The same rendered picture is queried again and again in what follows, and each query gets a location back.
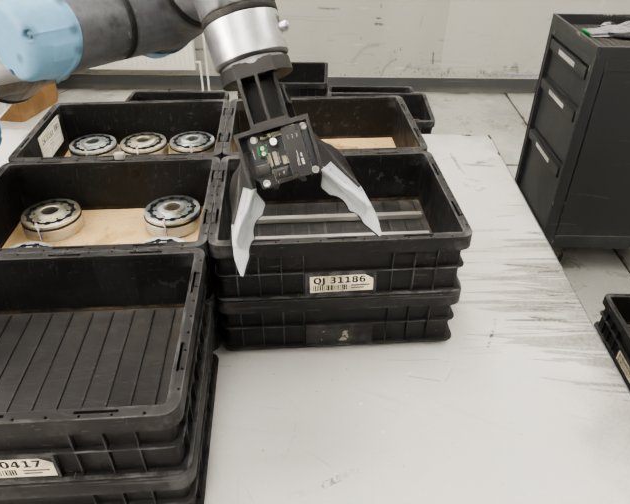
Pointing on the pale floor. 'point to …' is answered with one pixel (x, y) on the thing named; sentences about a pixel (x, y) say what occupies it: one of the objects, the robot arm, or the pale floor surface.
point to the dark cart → (590, 137)
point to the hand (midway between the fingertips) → (311, 257)
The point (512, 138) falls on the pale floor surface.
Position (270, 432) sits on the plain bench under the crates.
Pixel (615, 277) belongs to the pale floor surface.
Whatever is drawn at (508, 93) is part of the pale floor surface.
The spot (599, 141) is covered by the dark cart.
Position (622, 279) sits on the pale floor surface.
